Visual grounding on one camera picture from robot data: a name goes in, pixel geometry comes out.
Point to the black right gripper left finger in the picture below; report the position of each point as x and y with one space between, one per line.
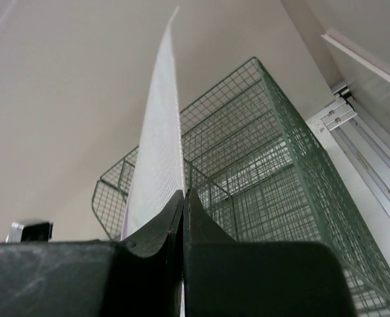
151 264

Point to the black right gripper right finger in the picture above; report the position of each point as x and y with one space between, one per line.
215 275

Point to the clear mesh pouch purple zipper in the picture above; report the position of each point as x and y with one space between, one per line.
158 172

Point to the green wire desk organizer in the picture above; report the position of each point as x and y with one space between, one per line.
264 178

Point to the aluminium table edge rail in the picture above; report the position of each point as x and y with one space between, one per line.
364 141

